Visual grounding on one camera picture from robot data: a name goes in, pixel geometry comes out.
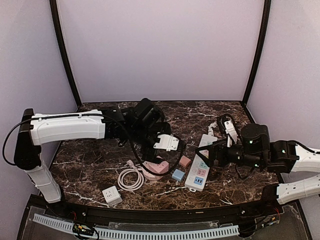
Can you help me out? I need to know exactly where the white power strip cable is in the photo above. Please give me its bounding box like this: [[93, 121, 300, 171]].
[[206, 121, 218, 137]]

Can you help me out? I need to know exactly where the pink round power socket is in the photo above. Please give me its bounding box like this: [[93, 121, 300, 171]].
[[142, 171, 163, 181]]

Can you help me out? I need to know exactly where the small circuit board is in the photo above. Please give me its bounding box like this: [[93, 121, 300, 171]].
[[72, 223, 95, 236]]

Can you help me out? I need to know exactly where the pink cube socket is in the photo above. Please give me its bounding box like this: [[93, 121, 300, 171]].
[[143, 161, 169, 174]]

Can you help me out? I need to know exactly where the left black frame post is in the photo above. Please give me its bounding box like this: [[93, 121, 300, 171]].
[[49, 0, 82, 108]]

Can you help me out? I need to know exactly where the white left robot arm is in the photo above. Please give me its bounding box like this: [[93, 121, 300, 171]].
[[10, 98, 180, 204]]

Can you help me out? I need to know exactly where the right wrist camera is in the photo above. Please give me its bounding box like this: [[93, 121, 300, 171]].
[[217, 113, 240, 148]]

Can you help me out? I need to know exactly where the white cube socket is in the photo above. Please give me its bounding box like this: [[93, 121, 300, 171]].
[[102, 186, 123, 207]]

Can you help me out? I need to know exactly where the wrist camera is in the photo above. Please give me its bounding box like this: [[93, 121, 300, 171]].
[[153, 134, 180, 152], [217, 113, 240, 148]]

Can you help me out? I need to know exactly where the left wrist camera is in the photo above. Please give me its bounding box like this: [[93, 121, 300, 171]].
[[153, 134, 180, 152]]

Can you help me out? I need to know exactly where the white socket cable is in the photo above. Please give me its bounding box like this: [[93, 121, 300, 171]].
[[117, 159, 145, 191]]

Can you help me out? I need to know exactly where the black frame post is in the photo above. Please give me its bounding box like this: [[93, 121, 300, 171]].
[[49, 0, 82, 108], [241, 0, 272, 107]]

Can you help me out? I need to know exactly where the blue plug adapter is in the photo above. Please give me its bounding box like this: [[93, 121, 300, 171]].
[[171, 169, 185, 185]]

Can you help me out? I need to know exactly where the black front table rail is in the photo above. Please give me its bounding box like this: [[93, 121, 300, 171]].
[[55, 201, 277, 224]]

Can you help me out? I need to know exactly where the white multicolour power strip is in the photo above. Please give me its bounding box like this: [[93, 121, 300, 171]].
[[184, 134, 218, 193]]

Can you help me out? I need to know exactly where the grey slotted cable duct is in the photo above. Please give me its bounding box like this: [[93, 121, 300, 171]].
[[32, 213, 239, 240]]

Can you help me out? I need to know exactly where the right black frame post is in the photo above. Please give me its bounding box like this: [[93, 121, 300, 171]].
[[241, 0, 272, 107]]

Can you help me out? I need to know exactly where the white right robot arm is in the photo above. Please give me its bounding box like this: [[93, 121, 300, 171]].
[[195, 123, 320, 205]]

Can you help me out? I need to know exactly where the pink plug adapter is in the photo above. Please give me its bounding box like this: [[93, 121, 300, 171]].
[[179, 155, 192, 168]]

